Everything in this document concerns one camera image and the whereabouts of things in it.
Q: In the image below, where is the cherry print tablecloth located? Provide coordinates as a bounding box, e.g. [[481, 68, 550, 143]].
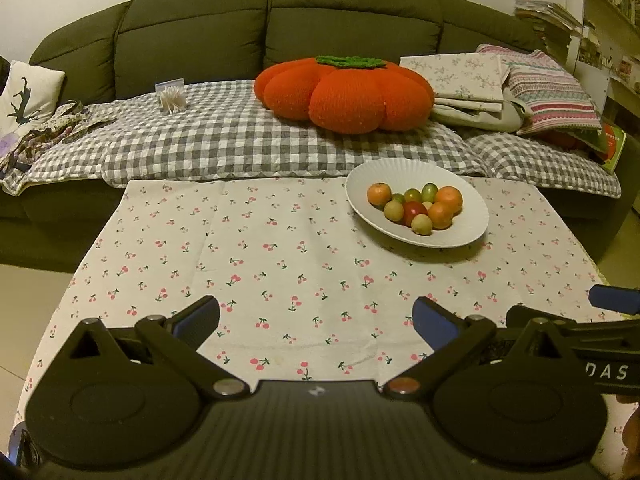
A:
[[12, 176, 608, 431]]

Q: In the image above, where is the white ribbed plate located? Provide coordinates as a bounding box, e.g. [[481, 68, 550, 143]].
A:
[[346, 158, 490, 249]]

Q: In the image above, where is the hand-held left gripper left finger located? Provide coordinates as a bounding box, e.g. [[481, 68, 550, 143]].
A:
[[69, 296, 251, 400]]

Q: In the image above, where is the white bookshelf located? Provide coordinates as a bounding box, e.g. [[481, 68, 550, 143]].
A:
[[565, 0, 640, 137]]

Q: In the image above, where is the crumpled floral cloth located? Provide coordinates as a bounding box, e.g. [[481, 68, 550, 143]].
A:
[[0, 100, 118, 183]]

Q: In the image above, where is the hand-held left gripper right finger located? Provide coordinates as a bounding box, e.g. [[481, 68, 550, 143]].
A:
[[382, 296, 576, 402]]

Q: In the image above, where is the folded floral sheet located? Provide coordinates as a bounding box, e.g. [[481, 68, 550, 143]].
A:
[[399, 53, 511, 116]]

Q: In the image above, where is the striped knit pillow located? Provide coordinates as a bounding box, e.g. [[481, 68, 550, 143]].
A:
[[475, 44, 603, 137]]

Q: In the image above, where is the grey checked blanket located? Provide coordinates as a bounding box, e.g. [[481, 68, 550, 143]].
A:
[[22, 80, 623, 199]]

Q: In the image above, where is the orange mandarin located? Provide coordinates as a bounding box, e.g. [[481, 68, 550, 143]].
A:
[[427, 202, 455, 231], [435, 186, 464, 211], [367, 182, 393, 207]]

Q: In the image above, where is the stack of papers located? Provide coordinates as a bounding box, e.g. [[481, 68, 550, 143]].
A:
[[514, 0, 585, 37]]

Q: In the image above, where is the dark green sofa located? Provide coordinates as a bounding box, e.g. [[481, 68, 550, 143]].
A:
[[0, 0, 633, 273]]

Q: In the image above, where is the green book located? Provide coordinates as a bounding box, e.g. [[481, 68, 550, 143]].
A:
[[597, 122, 627, 175]]

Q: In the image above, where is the person's right hand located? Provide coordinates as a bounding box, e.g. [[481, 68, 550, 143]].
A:
[[614, 394, 640, 480]]

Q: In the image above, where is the white bird print pillow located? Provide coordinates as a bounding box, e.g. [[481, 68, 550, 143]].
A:
[[0, 60, 67, 133]]

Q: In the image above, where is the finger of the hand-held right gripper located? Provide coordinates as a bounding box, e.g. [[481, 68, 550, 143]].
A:
[[505, 304, 640, 352], [589, 284, 640, 317]]

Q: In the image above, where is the orange pumpkin cushion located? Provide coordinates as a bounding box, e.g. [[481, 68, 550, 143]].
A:
[[254, 55, 435, 135]]

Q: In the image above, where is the red cherry tomato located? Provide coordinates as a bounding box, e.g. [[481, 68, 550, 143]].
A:
[[403, 201, 429, 227]]

